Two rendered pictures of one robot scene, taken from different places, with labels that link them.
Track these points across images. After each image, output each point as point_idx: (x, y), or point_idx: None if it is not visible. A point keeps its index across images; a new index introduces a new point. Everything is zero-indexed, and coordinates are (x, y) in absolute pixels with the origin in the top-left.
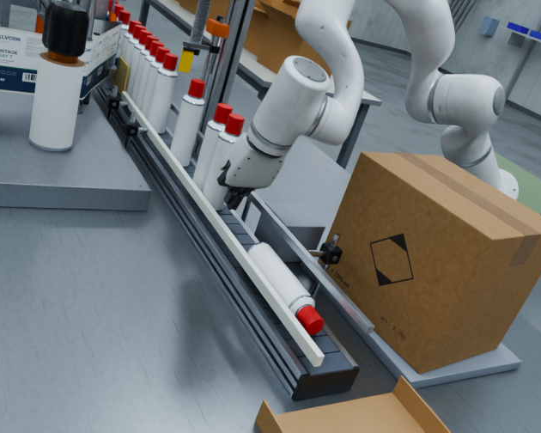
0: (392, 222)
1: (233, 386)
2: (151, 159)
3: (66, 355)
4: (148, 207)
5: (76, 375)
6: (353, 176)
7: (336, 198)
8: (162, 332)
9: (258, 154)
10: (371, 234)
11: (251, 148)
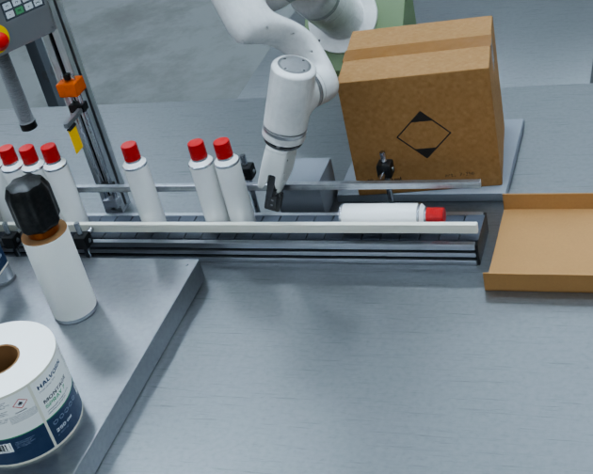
0: (405, 111)
1: (449, 291)
2: (134, 244)
3: (370, 368)
4: None
5: (393, 367)
6: (344, 104)
7: (248, 131)
8: (375, 312)
9: (291, 150)
10: (392, 131)
11: (285, 151)
